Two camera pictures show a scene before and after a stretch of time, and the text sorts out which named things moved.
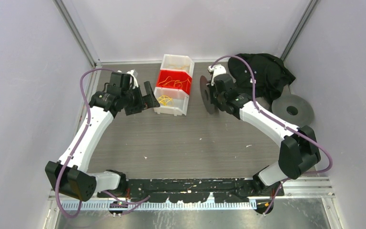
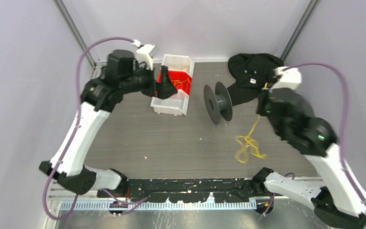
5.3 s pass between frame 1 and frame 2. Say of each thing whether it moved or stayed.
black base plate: stayed
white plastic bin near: stayed
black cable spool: moved
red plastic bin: stayed
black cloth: stayed
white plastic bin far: stayed
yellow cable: moved
